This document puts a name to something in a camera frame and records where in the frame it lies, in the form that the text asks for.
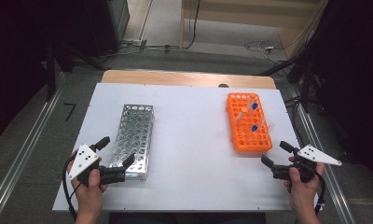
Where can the black metal stand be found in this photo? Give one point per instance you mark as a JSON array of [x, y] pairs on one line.
[[305, 90], [51, 71]]

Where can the person's left hand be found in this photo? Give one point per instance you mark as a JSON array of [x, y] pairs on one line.
[[88, 196]]

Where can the orange-capped test tube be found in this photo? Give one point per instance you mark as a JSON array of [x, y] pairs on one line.
[[244, 109], [253, 95]]

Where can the dark table grommet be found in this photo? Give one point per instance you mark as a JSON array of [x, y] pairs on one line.
[[223, 85]]

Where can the aluminium floor rail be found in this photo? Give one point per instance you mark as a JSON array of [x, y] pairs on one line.
[[20, 158], [334, 186]]

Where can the orange plastic tube rack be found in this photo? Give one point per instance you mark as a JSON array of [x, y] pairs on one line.
[[250, 141]]

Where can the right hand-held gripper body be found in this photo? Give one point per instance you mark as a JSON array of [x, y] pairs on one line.
[[318, 155]]

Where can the person's right hand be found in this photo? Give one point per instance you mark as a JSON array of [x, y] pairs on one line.
[[302, 194]]

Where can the black cabinet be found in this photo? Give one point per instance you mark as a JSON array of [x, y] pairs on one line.
[[103, 25]]

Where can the clear test tube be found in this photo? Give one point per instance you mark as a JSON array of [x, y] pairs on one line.
[[269, 126]]

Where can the blue-capped test tube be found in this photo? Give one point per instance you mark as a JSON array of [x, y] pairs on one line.
[[255, 106], [254, 128]]

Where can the white table board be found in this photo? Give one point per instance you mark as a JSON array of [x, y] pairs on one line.
[[190, 149]]

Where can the perforated metal tube rack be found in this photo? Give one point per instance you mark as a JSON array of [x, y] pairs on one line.
[[135, 130]]

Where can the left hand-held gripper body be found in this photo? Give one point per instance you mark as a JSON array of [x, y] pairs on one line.
[[82, 160]]

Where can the dark curtain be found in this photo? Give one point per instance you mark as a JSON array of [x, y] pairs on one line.
[[352, 77], [16, 62]]

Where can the light wooden frame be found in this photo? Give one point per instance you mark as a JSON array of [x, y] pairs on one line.
[[237, 11]]

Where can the light wooden table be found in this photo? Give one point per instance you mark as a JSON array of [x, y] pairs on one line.
[[175, 77]]

